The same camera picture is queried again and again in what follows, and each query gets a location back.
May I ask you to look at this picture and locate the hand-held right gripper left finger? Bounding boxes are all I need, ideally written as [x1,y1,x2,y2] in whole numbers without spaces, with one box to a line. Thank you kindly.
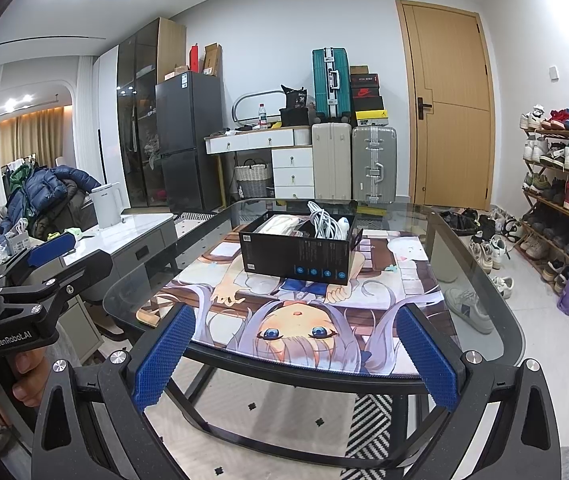
[31,304,196,480]

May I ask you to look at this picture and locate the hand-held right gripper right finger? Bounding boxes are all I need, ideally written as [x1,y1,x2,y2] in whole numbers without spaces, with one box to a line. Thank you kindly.
[397,304,562,480]

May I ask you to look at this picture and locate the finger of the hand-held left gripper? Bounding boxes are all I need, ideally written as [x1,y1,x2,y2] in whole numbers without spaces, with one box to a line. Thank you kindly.
[0,251,115,319]
[0,232,78,287]

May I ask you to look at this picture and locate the black cardboard box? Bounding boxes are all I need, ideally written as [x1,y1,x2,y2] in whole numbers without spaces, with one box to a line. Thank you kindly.
[238,211,363,286]

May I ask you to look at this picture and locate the white cable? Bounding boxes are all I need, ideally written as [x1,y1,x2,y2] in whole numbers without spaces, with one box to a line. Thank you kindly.
[307,201,352,241]

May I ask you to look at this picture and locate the white red snack packet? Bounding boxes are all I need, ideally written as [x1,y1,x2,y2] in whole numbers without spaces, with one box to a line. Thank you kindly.
[256,214,310,235]

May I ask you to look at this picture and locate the person's left hand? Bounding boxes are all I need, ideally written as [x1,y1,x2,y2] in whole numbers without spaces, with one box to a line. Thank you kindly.
[0,347,50,442]

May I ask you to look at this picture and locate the green white plastic bag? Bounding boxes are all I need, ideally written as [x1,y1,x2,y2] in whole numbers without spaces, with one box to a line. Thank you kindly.
[47,227,85,243]

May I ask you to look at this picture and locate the black jacket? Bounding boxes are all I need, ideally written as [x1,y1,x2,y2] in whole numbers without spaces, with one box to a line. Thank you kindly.
[32,180,99,241]

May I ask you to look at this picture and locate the grey low cabinet table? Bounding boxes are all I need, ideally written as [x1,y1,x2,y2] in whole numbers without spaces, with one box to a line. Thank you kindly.
[39,212,178,361]

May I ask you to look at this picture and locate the white electric kettle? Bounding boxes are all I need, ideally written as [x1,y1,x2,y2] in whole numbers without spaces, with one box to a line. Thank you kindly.
[89,183,125,229]

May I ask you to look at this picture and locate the blue down jacket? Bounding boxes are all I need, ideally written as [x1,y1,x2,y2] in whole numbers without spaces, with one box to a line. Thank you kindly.
[2,165,102,221]

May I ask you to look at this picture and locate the green jacket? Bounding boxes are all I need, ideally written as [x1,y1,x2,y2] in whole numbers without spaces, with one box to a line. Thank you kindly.
[7,164,32,193]

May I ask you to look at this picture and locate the printed cartoon desk mat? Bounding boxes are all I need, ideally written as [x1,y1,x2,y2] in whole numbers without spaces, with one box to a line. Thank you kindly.
[137,230,447,376]

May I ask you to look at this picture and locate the glass top table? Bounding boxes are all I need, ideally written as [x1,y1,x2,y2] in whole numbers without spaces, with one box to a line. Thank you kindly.
[102,199,527,466]

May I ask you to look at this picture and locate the tan curtain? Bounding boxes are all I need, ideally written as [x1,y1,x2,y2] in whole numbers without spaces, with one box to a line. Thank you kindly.
[0,108,72,171]

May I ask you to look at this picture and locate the dark glass cabinet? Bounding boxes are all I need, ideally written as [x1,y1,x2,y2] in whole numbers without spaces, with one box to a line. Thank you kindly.
[116,17,186,209]

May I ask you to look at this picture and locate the dark grey fridge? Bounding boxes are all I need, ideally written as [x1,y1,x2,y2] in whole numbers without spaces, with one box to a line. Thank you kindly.
[155,71,225,213]

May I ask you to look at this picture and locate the wicker basket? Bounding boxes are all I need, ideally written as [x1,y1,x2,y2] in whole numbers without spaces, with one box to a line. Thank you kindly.
[234,158,274,199]

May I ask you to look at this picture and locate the silver suitcase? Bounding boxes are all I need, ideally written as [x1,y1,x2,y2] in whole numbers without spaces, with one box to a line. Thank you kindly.
[351,126,398,204]

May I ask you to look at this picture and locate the wooden door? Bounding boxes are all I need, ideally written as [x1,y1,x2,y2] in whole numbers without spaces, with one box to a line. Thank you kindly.
[395,0,495,211]

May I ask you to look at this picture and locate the beige suitcase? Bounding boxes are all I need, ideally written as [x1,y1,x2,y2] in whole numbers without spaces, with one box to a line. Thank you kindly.
[311,122,354,202]

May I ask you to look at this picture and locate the oval chrome mirror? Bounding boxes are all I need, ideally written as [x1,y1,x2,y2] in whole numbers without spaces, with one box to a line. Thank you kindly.
[232,91,285,126]

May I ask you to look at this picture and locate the white drawer desk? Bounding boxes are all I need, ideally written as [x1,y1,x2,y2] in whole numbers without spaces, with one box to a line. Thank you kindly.
[204,127,315,211]

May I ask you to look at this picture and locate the brown cardboard box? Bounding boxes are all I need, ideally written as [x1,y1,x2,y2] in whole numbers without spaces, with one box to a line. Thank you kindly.
[203,42,224,77]

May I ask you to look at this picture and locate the wooden shoe rack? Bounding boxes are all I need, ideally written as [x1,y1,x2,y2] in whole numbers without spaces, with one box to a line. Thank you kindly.
[519,125,569,281]

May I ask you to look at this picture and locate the black bag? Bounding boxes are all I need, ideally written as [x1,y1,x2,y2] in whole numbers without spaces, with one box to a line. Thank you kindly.
[280,85,315,127]

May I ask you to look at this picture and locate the stack of shoe boxes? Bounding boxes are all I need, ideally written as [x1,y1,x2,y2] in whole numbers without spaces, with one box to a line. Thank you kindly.
[349,65,389,128]

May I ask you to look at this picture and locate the teal suitcase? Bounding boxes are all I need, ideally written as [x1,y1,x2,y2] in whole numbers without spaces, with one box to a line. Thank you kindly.
[312,48,351,122]

